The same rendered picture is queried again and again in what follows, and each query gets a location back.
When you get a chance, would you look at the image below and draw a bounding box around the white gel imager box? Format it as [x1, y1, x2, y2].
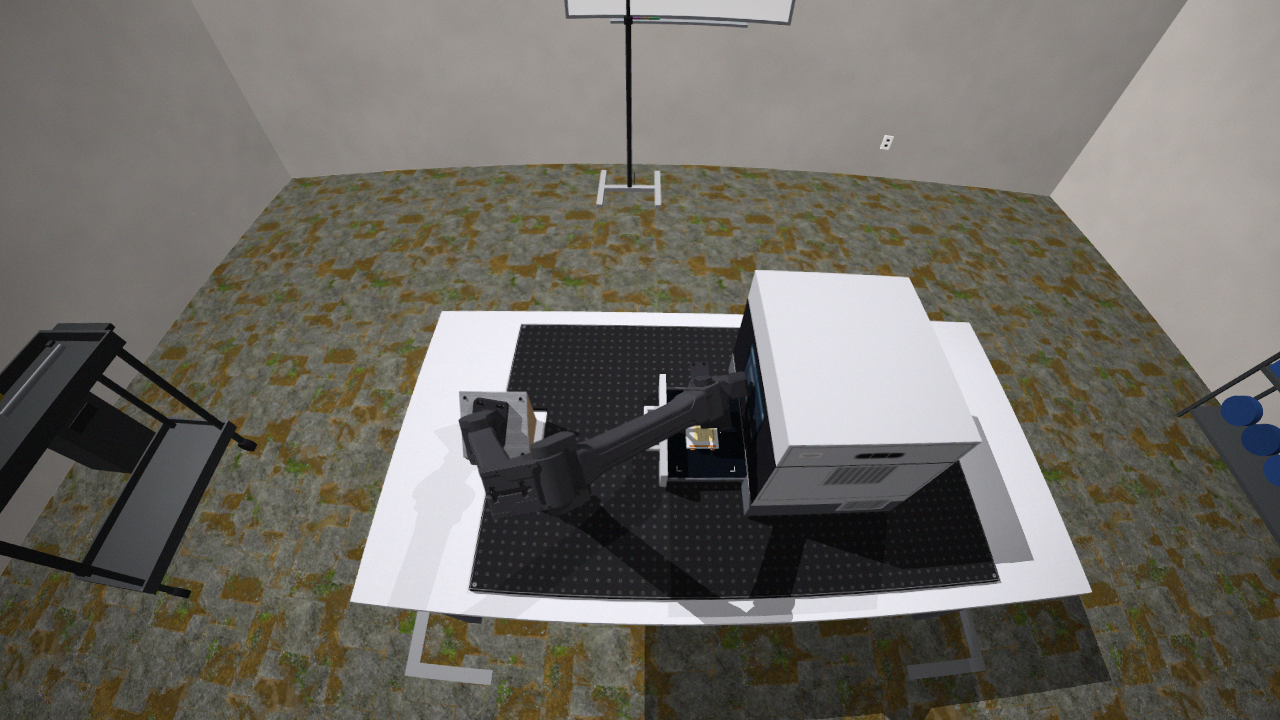
[645, 270, 982, 516]

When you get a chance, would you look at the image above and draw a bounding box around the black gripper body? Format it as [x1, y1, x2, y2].
[701, 407, 731, 429]

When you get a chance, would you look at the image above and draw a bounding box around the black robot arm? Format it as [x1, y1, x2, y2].
[458, 361, 749, 519]

